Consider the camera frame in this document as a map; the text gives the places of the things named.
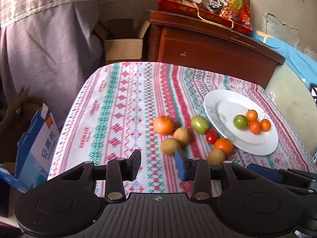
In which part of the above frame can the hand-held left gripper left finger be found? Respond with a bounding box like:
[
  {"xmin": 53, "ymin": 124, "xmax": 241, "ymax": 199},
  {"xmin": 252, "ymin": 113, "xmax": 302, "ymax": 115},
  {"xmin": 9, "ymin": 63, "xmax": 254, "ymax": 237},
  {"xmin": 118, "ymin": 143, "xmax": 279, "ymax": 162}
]
[{"xmin": 48, "ymin": 149, "xmax": 142, "ymax": 202}]

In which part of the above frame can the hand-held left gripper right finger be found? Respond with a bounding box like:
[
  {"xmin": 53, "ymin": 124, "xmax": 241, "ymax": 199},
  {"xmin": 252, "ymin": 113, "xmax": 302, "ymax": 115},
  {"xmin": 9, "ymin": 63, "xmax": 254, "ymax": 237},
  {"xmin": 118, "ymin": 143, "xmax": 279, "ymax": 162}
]
[{"xmin": 175, "ymin": 149, "xmax": 264, "ymax": 201}]

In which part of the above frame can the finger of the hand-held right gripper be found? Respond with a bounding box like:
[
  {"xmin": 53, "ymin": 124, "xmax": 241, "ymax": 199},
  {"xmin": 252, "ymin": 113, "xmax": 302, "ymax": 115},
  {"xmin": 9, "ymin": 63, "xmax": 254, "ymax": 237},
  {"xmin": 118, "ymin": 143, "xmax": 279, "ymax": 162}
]
[{"xmin": 247, "ymin": 163, "xmax": 317, "ymax": 194}]

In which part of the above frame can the brown longan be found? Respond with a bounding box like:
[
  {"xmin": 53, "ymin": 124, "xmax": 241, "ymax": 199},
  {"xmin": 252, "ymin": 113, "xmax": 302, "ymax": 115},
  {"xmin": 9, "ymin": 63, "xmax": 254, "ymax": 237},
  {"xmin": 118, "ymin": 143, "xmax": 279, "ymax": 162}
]
[
  {"xmin": 160, "ymin": 138, "xmax": 182, "ymax": 156},
  {"xmin": 206, "ymin": 148, "xmax": 226, "ymax": 165},
  {"xmin": 173, "ymin": 127, "xmax": 191, "ymax": 145}
]

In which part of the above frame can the red cherry tomato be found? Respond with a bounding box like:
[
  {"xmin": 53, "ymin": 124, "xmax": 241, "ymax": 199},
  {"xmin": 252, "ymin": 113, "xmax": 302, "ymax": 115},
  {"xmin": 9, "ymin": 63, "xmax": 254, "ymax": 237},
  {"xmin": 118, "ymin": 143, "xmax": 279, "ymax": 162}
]
[{"xmin": 205, "ymin": 129, "xmax": 218, "ymax": 145}]

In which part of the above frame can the green jujube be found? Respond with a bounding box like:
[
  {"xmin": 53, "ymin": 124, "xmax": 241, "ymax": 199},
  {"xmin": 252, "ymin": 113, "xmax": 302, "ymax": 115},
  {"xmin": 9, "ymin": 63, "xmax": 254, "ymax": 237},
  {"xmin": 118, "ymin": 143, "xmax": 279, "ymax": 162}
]
[
  {"xmin": 233, "ymin": 114, "xmax": 249, "ymax": 130},
  {"xmin": 190, "ymin": 115, "xmax": 210, "ymax": 134}
]

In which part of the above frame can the white plate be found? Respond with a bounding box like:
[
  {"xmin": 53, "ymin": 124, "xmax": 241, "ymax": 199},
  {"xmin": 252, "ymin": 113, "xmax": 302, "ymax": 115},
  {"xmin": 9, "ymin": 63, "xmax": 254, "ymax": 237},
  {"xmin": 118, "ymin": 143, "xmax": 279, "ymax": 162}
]
[{"xmin": 203, "ymin": 89, "xmax": 279, "ymax": 156}]

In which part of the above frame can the patterned striped tablecloth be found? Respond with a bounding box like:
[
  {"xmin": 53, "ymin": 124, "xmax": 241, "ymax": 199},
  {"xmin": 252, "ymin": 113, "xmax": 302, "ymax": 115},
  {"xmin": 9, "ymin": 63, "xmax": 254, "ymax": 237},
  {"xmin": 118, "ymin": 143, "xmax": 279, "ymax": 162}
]
[{"xmin": 47, "ymin": 61, "xmax": 317, "ymax": 194}]

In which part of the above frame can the grey sofa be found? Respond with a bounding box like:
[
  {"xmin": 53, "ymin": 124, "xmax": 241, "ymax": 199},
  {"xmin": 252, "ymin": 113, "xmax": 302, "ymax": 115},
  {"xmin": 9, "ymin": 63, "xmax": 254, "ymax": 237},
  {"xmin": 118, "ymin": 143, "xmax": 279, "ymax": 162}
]
[{"xmin": 264, "ymin": 63, "xmax": 317, "ymax": 154}]

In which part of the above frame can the blue and white carton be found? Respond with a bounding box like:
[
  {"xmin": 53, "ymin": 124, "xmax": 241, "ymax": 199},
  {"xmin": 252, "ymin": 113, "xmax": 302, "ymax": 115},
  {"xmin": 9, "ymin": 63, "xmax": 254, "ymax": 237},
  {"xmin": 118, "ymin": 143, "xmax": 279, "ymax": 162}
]
[{"xmin": 0, "ymin": 103, "xmax": 60, "ymax": 194}]

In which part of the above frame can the open cardboard box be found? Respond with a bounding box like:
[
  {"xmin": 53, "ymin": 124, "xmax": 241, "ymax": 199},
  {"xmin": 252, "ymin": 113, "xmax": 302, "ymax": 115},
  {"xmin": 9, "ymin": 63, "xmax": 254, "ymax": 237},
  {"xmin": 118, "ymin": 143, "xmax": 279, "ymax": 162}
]
[{"xmin": 93, "ymin": 18, "xmax": 151, "ymax": 65}]

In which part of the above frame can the blue printed blanket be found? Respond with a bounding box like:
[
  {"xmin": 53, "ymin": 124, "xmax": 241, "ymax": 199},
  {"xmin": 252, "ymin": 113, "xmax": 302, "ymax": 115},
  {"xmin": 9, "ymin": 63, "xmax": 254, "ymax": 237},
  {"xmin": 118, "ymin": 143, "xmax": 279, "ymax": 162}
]
[{"xmin": 248, "ymin": 30, "xmax": 317, "ymax": 105}]

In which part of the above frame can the dark wooden cabinet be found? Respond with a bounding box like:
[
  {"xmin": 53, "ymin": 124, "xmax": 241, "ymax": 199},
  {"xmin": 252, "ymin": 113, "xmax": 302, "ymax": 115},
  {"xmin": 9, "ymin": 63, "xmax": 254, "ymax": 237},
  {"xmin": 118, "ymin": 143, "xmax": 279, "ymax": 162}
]
[{"xmin": 143, "ymin": 9, "xmax": 286, "ymax": 90}]

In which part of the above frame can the grey green pillow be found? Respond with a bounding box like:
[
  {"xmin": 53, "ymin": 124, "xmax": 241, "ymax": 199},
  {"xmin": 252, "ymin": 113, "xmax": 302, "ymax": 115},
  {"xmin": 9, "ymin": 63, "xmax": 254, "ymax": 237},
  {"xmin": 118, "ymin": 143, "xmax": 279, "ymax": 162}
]
[{"xmin": 263, "ymin": 12, "xmax": 306, "ymax": 51}]

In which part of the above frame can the lavender cloth with lace trim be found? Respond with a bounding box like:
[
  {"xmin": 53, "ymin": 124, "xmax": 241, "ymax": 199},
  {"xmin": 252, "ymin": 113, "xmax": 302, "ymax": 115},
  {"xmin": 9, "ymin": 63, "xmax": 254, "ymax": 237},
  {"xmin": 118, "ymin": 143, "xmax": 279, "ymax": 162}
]
[{"xmin": 0, "ymin": 0, "xmax": 107, "ymax": 129}]

